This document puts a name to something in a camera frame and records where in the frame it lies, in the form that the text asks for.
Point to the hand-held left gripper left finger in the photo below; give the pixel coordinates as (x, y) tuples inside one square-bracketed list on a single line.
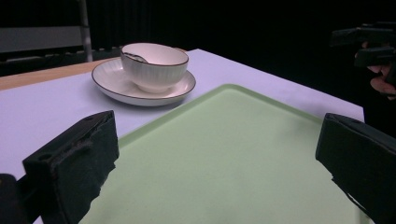
[(74, 161)]

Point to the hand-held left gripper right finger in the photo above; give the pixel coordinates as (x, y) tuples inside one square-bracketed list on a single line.
[(361, 155)]

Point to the pale table sheet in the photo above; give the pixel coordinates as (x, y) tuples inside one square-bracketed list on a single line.
[(46, 105)]

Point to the white dark-rimmed plate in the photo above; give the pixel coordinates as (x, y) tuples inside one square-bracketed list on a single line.
[(115, 82)]

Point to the white ribbed bowl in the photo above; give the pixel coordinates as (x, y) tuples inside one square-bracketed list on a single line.
[(152, 73)]

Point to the grey panel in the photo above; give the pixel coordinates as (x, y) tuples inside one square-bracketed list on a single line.
[(37, 39)]

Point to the metal stand pole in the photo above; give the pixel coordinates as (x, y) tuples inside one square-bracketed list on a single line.
[(86, 31)]

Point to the light green tray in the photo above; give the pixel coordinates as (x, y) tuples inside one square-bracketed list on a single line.
[(224, 155)]

